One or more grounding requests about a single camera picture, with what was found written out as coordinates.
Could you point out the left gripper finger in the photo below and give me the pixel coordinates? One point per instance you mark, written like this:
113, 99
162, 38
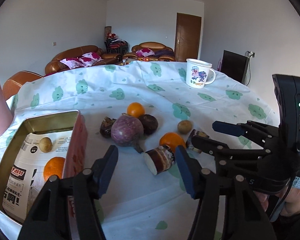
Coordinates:
210, 146
263, 135

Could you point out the pink floral cushion left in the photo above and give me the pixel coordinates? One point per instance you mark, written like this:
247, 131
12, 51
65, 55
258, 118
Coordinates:
73, 62

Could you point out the wall socket with cable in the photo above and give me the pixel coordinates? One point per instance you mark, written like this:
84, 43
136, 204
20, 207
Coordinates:
250, 55

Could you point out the dark purple passion fruit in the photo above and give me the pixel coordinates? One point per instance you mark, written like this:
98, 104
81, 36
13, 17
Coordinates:
149, 123

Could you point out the brown leather back sofa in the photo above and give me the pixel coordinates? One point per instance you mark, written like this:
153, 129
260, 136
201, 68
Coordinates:
162, 52

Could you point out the large purple round fruit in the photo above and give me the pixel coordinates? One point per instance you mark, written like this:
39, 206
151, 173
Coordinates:
126, 132

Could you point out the pink metal tin box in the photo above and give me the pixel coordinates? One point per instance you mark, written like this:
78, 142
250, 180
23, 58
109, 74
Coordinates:
56, 122

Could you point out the person's hand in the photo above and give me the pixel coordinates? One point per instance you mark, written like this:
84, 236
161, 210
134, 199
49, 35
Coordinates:
292, 202

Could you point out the black tracking camera unit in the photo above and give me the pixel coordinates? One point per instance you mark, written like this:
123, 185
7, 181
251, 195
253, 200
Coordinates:
287, 92

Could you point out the black television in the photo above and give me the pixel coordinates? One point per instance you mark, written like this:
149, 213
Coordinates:
234, 66

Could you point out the pink floral cushion back sofa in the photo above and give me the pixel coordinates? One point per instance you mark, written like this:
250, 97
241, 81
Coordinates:
145, 52

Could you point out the white cartoon mug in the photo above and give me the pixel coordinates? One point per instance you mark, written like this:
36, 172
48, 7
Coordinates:
199, 73

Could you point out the white cloud-print tablecloth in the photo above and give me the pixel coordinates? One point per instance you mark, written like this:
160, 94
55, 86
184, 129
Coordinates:
139, 205

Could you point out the dark wrinkled fruit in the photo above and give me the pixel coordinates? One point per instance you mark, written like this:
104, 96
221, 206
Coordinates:
106, 125

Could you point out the printed paper in tin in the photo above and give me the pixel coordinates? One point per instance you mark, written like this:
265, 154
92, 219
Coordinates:
26, 176

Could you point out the orange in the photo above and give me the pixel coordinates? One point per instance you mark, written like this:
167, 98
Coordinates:
54, 167
135, 109
172, 140

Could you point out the small brown fruit in tin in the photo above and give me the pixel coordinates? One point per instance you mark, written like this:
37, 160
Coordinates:
45, 145

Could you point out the orange in tin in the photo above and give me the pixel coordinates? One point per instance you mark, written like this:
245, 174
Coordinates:
54, 167

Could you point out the small brown fruit on table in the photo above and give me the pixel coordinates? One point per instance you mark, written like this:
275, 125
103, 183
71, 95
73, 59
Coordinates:
184, 126

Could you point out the brown wooden door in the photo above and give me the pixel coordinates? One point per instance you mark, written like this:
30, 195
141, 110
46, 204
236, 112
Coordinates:
187, 37

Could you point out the stacked dark chairs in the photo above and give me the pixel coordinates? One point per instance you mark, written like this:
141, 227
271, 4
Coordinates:
113, 44

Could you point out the brown leather long sofa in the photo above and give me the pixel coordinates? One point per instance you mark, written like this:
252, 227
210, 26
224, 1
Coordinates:
55, 65

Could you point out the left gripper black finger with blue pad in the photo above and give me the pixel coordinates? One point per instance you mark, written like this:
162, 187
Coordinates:
48, 218
244, 217

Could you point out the coffee table with items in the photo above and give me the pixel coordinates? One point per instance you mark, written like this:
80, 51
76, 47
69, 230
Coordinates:
140, 60

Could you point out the pink floral cushion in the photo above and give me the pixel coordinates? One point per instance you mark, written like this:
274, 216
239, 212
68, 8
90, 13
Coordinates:
90, 59
73, 62

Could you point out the pink floral cushion right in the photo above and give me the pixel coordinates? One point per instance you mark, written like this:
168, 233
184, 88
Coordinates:
90, 59

